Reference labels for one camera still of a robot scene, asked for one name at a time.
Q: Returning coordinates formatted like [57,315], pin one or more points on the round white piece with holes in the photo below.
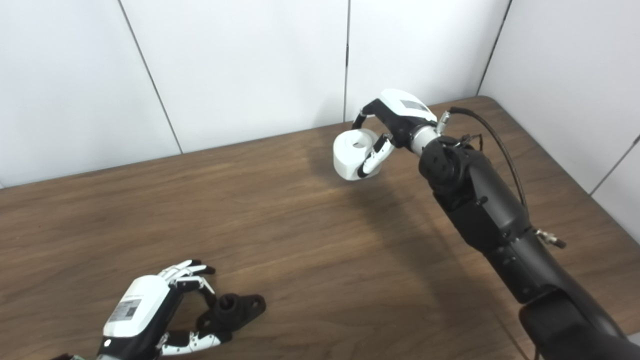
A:
[350,155]

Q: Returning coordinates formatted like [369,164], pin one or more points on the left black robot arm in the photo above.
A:
[75,357]

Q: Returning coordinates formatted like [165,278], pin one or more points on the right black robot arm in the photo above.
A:
[490,210]

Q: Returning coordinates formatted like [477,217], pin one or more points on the black flanged holder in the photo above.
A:
[237,307]

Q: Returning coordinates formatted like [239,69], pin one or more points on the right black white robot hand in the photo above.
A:
[402,112]

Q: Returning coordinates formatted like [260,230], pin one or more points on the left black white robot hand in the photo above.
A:
[140,305]

